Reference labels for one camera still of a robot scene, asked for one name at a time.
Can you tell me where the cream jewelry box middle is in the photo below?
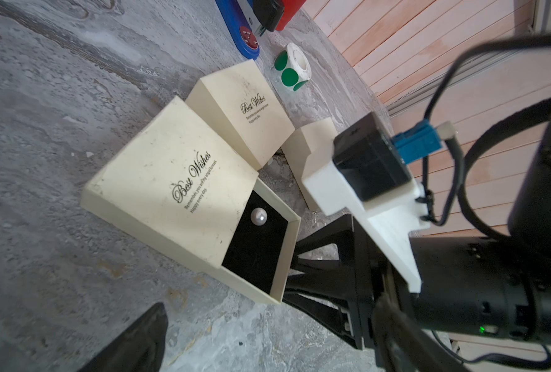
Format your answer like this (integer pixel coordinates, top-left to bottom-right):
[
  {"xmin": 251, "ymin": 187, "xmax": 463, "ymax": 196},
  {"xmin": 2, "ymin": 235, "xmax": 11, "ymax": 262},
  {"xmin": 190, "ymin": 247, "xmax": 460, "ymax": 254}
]
[{"xmin": 185, "ymin": 60, "xmax": 295, "ymax": 171}]

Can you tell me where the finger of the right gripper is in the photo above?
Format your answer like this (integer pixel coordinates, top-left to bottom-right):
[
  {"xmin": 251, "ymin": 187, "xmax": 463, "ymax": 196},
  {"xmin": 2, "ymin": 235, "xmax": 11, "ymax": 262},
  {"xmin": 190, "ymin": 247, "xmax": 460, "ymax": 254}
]
[
  {"xmin": 283, "ymin": 271, "xmax": 365, "ymax": 350},
  {"xmin": 291, "ymin": 214, "xmax": 364, "ymax": 270}
]

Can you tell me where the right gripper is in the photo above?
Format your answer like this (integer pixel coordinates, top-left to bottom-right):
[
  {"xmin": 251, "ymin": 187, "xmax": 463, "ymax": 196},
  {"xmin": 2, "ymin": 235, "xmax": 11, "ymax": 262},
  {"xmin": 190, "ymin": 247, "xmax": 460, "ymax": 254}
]
[{"xmin": 370, "ymin": 237, "xmax": 551, "ymax": 371}]

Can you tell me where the green sticker roll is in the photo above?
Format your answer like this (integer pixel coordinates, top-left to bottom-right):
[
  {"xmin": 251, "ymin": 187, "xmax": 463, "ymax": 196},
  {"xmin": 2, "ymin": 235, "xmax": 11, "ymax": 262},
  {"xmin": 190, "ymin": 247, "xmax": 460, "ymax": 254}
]
[{"xmin": 273, "ymin": 43, "xmax": 312, "ymax": 91}]

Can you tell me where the white pearl earring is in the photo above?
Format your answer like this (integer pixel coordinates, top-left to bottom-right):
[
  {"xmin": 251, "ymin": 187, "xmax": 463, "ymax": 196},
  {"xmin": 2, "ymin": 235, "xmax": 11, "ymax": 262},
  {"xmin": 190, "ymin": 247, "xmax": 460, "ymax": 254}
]
[{"xmin": 250, "ymin": 207, "xmax": 268, "ymax": 226}]

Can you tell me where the small cream jewelry box front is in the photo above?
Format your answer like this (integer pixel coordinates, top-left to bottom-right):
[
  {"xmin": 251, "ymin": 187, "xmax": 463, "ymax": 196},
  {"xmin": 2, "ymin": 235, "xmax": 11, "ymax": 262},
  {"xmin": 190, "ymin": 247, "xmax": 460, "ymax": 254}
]
[{"xmin": 81, "ymin": 98, "xmax": 301, "ymax": 304}]

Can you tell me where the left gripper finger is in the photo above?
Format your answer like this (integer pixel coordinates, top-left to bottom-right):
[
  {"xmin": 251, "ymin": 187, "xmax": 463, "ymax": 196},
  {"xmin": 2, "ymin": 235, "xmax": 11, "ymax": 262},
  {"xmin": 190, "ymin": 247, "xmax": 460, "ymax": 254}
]
[{"xmin": 78, "ymin": 302, "xmax": 168, "ymax": 372}]

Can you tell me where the blue stapler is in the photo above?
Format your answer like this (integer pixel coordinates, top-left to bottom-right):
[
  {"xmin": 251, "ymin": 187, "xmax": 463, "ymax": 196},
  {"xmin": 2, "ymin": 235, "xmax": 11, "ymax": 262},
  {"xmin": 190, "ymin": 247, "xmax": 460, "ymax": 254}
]
[{"xmin": 215, "ymin": 0, "xmax": 285, "ymax": 60}]

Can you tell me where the large cream jewelry box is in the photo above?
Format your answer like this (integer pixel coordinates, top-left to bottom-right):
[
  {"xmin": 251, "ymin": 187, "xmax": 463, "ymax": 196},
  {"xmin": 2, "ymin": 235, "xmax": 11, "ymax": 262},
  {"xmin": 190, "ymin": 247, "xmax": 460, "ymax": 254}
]
[{"xmin": 282, "ymin": 118, "xmax": 338, "ymax": 212}]

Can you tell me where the red pen holder cup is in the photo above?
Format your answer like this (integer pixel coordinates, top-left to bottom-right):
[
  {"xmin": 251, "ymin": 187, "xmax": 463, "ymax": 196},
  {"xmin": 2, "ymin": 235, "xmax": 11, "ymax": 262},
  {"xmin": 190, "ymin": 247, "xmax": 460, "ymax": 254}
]
[{"xmin": 276, "ymin": 0, "xmax": 306, "ymax": 31}]

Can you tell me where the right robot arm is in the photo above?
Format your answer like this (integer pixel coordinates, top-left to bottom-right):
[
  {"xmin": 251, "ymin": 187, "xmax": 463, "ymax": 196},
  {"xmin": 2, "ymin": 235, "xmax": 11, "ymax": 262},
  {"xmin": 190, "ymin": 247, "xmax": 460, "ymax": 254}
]
[{"xmin": 283, "ymin": 98, "xmax": 551, "ymax": 371}]

